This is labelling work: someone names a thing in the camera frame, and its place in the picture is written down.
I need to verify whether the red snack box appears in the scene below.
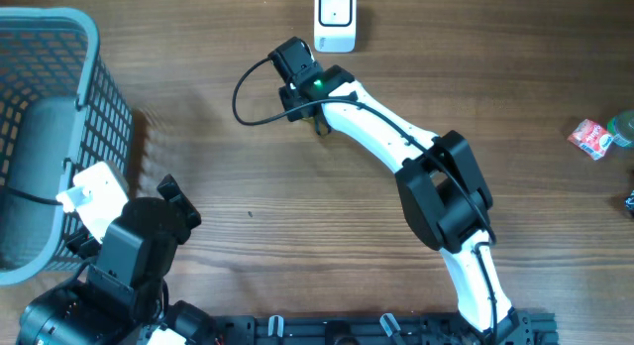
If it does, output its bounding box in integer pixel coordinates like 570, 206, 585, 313
567, 119, 614, 161

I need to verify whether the colourful tin can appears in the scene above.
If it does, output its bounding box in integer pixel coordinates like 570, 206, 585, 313
607, 110, 634, 149

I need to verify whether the black red snack packet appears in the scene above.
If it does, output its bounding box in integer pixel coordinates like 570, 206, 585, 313
624, 191, 634, 216

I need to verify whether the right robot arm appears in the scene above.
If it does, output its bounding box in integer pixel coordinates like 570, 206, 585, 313
267, 37, 518, 344

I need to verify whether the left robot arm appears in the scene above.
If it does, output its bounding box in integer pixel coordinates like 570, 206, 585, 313
16, 174, 219, 344

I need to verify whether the white barcode scanner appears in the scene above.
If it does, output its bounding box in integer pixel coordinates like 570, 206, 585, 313
313, 0, 358, 54

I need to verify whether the grey plastic mesh basket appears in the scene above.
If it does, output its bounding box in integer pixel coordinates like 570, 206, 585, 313
1, 7, 134, 287

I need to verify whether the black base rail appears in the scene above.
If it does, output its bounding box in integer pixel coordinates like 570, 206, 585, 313
212, 310, 560, 345

